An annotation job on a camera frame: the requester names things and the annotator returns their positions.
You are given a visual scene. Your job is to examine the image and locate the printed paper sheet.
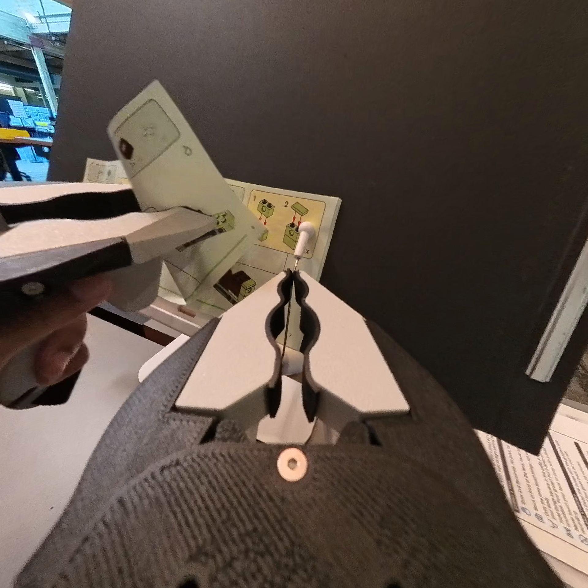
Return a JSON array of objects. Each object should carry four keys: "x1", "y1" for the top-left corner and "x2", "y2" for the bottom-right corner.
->
[{"x1": 475, "y1": 400, "x2": 588, "y2": 552}]

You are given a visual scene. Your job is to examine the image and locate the silver metal bar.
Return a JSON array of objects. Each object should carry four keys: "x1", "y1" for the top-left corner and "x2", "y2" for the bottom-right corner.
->
[{"x1": 525, "y1": 236, "x2": 588, "y2": 383}]

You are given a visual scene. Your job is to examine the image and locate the person's left hand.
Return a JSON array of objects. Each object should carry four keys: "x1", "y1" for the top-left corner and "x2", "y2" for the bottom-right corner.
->
[{"x1": 0, "y1": 275, "x2": 115, "y2": 387}]

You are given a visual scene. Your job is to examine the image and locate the white book stand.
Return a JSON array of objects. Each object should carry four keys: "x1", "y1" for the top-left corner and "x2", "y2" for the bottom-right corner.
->
[{"x1": 138, "y1": 294, "x2": 334, "y2": 445}]

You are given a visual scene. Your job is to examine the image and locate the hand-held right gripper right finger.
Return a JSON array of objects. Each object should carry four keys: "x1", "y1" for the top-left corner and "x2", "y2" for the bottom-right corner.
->
[{"x1": 292, "y1": 269, "x2": 410, "y2": 444}]

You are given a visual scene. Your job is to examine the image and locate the instruction booklet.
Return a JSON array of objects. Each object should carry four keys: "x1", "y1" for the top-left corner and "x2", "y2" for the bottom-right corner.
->
[{"x1": 83, "y1": 80, "x2": 343, "y2": 318}]

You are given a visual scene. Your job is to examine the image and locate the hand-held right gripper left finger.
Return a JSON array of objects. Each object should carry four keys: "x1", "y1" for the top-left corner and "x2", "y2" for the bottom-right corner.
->
[{"x1": 174, "y1": 270, "x2": 293, "y2": 442}]

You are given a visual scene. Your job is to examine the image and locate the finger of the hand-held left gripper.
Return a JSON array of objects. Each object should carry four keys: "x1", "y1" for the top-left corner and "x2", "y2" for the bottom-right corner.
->
[
  {"x1": 0, "y1": 206, "x2": 227, "y2": 314},
  {"x1": 0, "y1": 181, "x2": 143, "y2": 226}
]

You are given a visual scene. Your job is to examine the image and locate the white-tipped page holder wire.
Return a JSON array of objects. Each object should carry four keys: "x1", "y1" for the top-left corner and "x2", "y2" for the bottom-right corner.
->
[{"x1": 282, "y1": 221, "x2": 317, "y2": 356}]

